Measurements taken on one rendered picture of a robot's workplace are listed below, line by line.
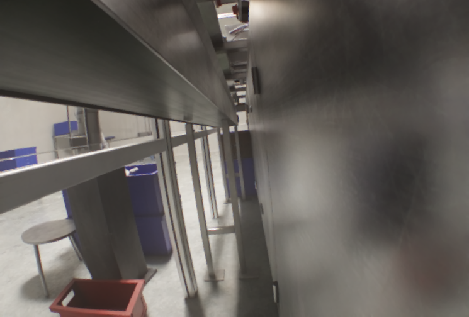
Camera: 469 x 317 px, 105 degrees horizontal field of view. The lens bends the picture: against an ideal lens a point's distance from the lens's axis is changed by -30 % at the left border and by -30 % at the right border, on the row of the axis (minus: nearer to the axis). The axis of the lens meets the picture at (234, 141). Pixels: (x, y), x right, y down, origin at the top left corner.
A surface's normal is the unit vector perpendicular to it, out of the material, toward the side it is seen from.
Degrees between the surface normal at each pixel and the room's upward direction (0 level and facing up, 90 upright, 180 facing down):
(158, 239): 90
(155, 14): 90
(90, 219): 90
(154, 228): 90
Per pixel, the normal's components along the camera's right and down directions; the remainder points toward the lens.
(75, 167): 0.99, -0.11
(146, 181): -0.03, 0.07
